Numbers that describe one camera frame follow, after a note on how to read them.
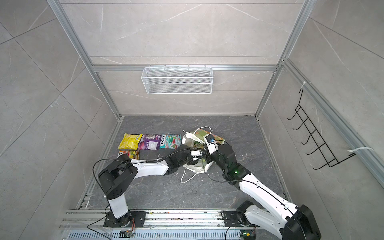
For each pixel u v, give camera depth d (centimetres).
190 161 78
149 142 101
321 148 64
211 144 63
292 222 39
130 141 98
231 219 73
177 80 101
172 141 101
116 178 48
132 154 95
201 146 77
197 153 76
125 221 66
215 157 67
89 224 62
